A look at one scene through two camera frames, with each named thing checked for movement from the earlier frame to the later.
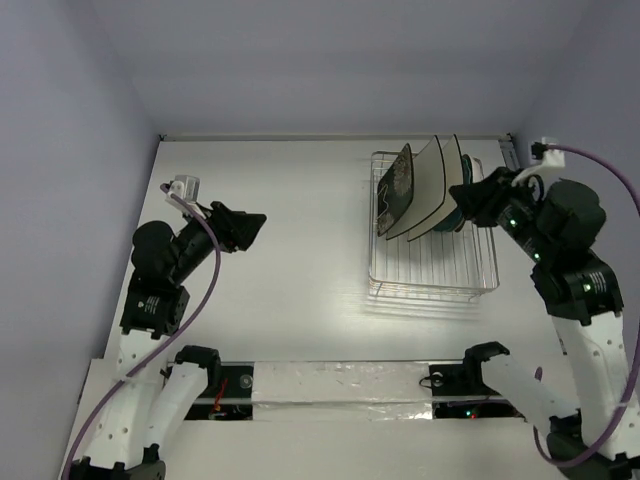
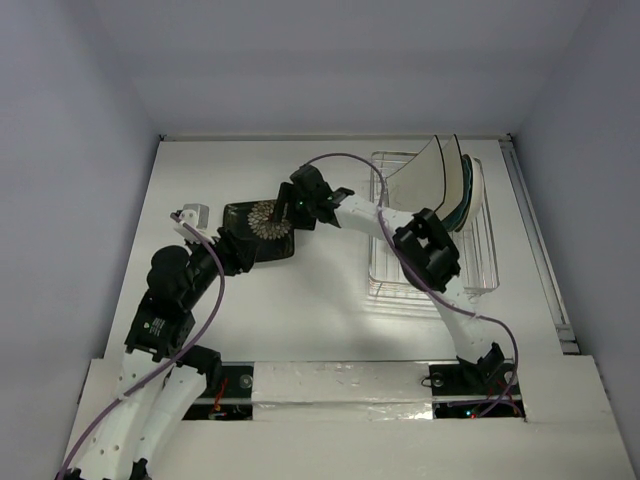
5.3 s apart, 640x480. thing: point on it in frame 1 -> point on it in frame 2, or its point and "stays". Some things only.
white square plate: [453, 176] stays
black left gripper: [234, 228] -> [236, 253]
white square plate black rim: [429, 185] stays
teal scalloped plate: [457, 220] stays
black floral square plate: [395, 190] -> [255, 221]
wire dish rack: [455, 264] stays
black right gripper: [493, 195] -> [285, 204]
